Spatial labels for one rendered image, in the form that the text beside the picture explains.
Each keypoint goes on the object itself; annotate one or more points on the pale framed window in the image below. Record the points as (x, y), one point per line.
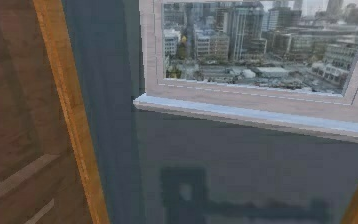
(253, 50)

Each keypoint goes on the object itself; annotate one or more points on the brown wooden door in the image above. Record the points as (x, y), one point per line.
(23, 110)

